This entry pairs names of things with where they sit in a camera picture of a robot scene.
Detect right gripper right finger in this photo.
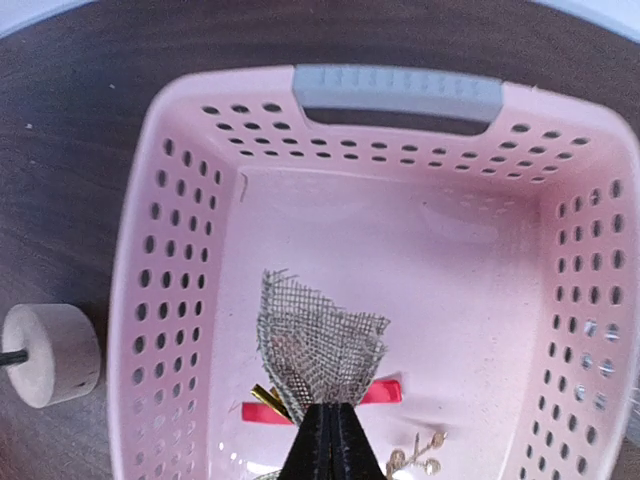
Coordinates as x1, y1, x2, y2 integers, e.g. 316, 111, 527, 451
330, 403, 385, 480

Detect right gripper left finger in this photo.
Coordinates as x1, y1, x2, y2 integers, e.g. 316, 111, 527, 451
279, 403, 332, 480

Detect burlap bow red ribbon ornament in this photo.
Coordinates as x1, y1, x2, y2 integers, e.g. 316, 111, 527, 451
239, 267, 449, 480

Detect round wooden tree base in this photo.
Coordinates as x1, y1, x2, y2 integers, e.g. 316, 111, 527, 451
1, 304, 101, 409

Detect pink plastic basket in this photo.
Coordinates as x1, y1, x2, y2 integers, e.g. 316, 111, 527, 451
107, 65, 639, 479

